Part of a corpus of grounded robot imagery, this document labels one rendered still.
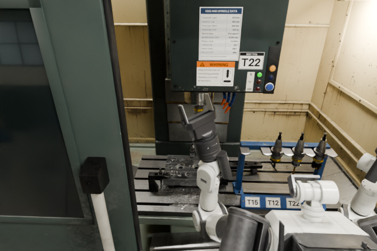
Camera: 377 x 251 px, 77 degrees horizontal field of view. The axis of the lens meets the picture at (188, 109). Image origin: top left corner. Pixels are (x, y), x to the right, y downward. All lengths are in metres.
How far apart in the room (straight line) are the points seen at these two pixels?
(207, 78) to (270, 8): 0.35
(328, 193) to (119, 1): 1.83
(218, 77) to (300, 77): 1.34
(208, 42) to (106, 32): 0.53
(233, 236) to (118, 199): 0.34
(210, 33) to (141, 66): 1.23
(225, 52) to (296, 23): 1.22
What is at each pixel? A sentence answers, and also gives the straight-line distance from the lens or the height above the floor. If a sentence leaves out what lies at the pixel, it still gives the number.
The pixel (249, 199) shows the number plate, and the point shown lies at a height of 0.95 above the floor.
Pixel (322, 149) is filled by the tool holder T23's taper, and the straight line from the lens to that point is 1.39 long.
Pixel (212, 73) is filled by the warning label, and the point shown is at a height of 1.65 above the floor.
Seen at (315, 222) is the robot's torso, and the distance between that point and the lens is 0.84.
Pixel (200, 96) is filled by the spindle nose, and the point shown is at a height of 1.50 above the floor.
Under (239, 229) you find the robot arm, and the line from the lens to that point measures 0.76.
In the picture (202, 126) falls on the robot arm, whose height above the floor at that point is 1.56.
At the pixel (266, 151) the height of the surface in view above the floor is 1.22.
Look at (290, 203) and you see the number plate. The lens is 1.48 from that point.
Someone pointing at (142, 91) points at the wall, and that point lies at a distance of 2.20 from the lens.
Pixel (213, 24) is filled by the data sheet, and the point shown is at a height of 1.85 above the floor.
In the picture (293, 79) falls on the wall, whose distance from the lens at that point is 2.25.
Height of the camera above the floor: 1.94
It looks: 25 degrees down
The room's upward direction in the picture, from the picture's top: straight up
